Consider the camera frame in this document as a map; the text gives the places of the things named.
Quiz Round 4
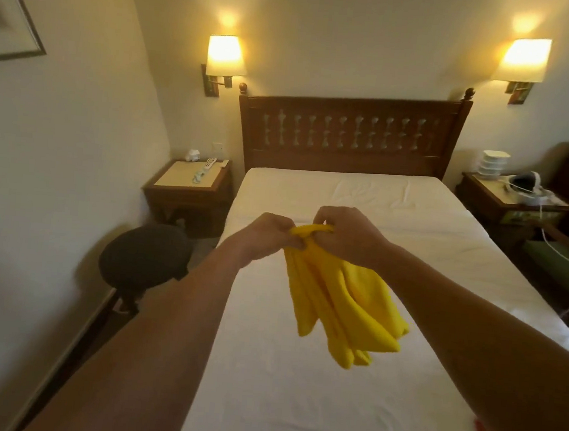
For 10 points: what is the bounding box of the white remote control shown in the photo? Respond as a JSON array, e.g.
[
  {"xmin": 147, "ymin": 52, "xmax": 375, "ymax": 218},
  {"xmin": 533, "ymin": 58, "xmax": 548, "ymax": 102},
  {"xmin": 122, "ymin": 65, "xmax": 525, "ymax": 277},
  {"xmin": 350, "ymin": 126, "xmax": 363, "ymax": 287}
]
[{"xmin": 193, "ymin": 156, "xmax": 218, "ymax": 185}]

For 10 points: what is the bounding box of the person's right hand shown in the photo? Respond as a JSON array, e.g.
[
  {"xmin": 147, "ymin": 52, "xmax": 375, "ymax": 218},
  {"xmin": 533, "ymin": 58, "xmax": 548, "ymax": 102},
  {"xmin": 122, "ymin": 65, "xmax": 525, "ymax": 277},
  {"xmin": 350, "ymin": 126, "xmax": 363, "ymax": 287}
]
[{"xmin": 307, "ymin": 203, "xmax": 400, "ymax": 271}]

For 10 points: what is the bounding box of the person's left hand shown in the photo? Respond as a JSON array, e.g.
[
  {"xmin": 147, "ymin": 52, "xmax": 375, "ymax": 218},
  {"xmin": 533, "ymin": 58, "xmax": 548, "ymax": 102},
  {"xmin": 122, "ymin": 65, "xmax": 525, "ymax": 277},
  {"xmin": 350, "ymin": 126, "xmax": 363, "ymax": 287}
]
[{"xmin": 223, "ymin": 209, "xmax": 308, "ymax": 270}]

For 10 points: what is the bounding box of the black round stool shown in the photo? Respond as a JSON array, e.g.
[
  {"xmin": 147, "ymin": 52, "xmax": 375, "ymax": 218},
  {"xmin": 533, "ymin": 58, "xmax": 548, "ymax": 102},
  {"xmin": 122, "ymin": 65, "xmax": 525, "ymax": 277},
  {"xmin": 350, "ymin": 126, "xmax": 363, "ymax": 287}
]
[{"xmin": 94, "ymin": 219, "xmax": 197, "ymax": 320}]

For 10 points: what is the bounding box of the green wooden armchair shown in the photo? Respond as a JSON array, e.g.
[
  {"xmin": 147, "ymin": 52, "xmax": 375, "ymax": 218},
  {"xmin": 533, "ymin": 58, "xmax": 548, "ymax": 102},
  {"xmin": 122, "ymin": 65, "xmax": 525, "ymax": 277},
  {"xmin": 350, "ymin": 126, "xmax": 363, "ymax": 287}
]
[{"xmin": 515, "ymin": 135, "xmax": 569, "ymax": 308}]

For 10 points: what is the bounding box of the glowing wall lamp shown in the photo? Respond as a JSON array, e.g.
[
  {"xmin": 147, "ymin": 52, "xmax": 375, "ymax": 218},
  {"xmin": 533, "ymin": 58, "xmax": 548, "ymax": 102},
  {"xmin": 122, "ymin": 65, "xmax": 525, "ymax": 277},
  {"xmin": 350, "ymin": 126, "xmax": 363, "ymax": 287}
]
[
  {"xmin": 198, "ymin": 32, "xmax": 250, "ymax": 101},
  {"xmin": 490, "ymin": 33, "xmax": 554, "ymax": 108}
]

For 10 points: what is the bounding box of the yellow shirt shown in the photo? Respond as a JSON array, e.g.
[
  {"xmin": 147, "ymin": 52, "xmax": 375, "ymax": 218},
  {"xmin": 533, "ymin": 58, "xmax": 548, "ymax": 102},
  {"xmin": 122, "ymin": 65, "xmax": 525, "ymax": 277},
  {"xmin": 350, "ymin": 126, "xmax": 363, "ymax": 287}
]
[{"xmin": 273, "ymin": 221, "xmax": 419, "ymax": 376}]

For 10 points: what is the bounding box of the wooden headboard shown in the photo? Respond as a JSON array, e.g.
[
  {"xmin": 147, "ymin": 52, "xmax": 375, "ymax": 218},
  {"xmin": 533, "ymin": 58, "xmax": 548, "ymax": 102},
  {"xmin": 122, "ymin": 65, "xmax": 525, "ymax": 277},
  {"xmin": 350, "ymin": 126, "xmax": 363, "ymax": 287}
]
[{"xmin": 232, "ymin": 67, "xmax": 476, "ymax": 188}]

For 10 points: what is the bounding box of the white bed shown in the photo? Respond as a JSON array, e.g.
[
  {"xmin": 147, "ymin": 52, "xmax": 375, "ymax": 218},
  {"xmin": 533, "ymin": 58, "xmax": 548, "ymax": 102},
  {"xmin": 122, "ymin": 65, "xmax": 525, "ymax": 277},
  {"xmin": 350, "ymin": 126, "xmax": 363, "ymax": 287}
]
[{"xmin": 178, "ymin": 156, "xmax": 569, "ymax": 431}]

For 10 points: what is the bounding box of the wooden nightstand with remote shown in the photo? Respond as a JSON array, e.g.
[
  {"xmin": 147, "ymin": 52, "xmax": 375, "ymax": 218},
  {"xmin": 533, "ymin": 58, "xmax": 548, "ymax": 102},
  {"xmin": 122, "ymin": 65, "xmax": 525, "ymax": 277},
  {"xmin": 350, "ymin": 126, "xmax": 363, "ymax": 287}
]
[{"xmin": 140, "ymin": 153, "xmax": 237, "ymax": 239}]

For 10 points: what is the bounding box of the person's right forearm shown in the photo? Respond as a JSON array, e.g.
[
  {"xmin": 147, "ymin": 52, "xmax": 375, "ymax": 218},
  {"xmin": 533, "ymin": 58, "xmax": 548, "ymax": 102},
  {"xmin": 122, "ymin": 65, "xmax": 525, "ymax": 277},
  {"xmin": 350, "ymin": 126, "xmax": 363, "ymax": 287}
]
[{"xmin": 360, "ymin": 241, "xmax": 569, "ymax": 431}]

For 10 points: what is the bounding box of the white charger cable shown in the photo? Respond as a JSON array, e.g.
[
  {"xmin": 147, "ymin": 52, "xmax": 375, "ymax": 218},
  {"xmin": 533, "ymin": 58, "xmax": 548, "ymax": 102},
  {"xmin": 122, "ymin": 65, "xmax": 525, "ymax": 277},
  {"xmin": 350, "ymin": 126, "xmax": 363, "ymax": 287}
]
[{"xmin": 527, "ymin": 200, "xmax": 569, "ymax": 318}]

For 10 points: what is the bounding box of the person's left forearm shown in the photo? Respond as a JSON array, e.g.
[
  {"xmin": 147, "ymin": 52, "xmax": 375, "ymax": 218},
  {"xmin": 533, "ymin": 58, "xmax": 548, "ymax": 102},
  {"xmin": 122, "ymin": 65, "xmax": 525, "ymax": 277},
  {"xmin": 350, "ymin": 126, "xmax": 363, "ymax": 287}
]
[{"xmin": 27, "ymin": 226, "xmax": 253, "ymax": 431}]

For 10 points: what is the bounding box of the wooden nightstand with phone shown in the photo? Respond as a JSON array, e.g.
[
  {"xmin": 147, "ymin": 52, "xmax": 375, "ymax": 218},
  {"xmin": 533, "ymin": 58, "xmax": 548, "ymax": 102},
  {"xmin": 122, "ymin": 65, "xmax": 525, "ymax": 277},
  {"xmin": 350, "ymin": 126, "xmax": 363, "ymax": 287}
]
[{"xmin": 453, "ymin": 171, "xmax": 569, "ymax": 249}]

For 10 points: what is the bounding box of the white cups stack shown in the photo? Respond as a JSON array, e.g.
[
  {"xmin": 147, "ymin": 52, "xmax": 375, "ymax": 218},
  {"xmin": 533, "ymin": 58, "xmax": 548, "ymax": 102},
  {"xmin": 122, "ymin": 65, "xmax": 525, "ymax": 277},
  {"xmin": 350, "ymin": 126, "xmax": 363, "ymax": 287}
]
[{"xmin": 477, "ymin": 149, "xmax": 513, "ymax": 182}]

